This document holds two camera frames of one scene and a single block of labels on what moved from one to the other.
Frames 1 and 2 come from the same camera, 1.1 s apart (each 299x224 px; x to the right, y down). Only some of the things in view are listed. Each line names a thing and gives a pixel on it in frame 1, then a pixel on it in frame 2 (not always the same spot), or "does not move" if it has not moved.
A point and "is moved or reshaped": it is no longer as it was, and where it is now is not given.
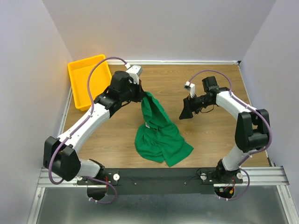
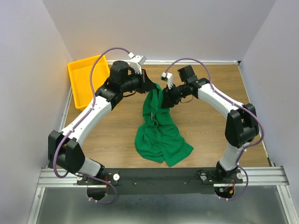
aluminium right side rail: (246, 89) does not move
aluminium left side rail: (62, 123) does not move
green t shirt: (158, 139) is moved or reshaped
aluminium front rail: (256, 176) does not move
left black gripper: (140, 92) -> (145, 83)
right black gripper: (188, 107) -> (167, 102)
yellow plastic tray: (100, 77) does not move
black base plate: (162, 182) does not move
